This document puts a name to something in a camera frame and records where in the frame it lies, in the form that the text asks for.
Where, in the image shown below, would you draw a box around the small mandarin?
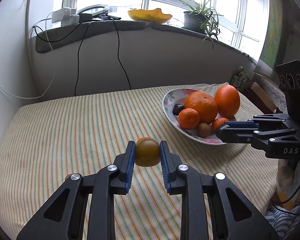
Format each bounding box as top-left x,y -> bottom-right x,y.
178,108 -> 200,129
211,117 -> 229,133

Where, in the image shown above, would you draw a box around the brown kiwi fruit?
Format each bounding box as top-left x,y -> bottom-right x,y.
196,122 -> 212,138

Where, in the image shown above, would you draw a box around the greenish brown fruit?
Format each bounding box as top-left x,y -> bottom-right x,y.
135,138 -> 160,167

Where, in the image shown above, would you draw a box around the small orange kumquat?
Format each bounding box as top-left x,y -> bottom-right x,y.
136,137 -> 150,143

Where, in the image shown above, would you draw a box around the white lace cloth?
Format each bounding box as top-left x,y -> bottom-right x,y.
253,73 -> 288,114

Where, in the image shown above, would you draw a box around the cardboard box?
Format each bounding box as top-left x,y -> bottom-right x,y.
243,82 -> 277,114

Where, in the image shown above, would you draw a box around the striped blue clothing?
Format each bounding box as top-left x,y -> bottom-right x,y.
264,205 -> 300,239

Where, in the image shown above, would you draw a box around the large smooth orange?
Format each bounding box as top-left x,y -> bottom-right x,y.
214,85 -> 241,118

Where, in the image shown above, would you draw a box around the small brown kiwi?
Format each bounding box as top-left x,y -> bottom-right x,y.
64,174 -> 72,181

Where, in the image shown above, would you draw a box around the large rough orange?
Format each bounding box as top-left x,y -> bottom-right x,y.
184,91 -> 218,124

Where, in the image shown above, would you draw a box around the green snack bag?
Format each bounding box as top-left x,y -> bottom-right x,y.
230,66 -> 253,93

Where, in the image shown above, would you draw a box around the floral white plate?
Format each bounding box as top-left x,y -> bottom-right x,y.
162,88 -> 224,145

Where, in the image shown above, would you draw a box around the striped table cloth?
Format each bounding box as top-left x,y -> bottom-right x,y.
0,84 -> 277,239

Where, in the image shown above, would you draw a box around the potted spider plant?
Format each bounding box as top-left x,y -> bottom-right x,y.
172,0 -> 223,52

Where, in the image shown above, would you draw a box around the yellow bowl on sill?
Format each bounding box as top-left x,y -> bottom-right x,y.
128,8 -> 173,24

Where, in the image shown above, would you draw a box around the grey window sill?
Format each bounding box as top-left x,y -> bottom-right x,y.
30,20 -> 257,65

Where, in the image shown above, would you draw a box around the white power adapters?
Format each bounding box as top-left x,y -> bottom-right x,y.
51,7 -> 79,27

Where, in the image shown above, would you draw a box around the wall map poster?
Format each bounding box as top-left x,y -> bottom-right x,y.
260,0 -> 290,69

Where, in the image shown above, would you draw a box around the black cable right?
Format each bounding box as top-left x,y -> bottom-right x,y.
110,17 -> 133,91

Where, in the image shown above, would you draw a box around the black cable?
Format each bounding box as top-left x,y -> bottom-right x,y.
110,17 -> 133,91
33,19 -> 93,97

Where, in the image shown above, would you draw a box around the white cable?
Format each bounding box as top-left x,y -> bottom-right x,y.
0,11 -> 58,100

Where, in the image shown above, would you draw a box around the ring light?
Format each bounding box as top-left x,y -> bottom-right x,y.
76,4 -> 109,23

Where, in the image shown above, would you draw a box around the black cable left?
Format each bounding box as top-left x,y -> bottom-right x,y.
33,19 -> 93,97

